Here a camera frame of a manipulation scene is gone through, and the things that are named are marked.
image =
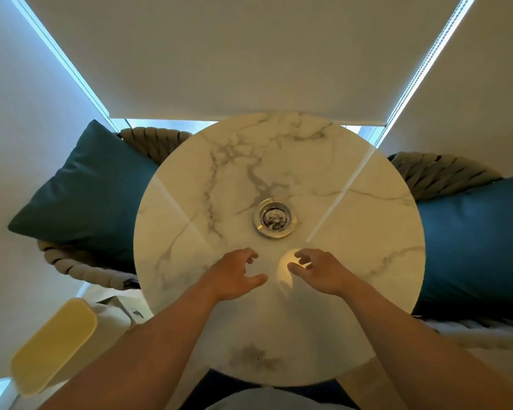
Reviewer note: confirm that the person's left hand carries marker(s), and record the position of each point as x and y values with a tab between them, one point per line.
226	275

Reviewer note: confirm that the white roller blind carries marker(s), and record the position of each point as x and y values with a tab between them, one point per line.
21	166
239	55
483	93

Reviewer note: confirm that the teal cushion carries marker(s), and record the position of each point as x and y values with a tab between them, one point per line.
94	196
474	247

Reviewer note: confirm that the person's right middle finger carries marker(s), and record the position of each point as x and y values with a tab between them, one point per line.
305	261

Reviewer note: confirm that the person's right thumb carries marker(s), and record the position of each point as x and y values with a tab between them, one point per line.
297	271

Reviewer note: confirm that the round metal table insert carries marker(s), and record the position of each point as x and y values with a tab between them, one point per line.
275	218

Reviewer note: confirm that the person's left forearm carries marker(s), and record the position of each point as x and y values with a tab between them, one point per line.
145	350

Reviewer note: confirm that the person's right forearm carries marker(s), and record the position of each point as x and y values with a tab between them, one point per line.
414	350

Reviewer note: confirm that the person's white shirt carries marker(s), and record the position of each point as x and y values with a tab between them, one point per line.
273	401

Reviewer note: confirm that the white container with yellow lid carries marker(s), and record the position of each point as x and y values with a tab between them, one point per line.
53	345

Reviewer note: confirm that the person's left thumb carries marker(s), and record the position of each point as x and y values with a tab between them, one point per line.
255	280

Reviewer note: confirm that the white box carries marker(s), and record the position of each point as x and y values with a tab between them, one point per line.
132	309

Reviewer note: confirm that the person's right hand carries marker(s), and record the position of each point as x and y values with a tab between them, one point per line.
325	273

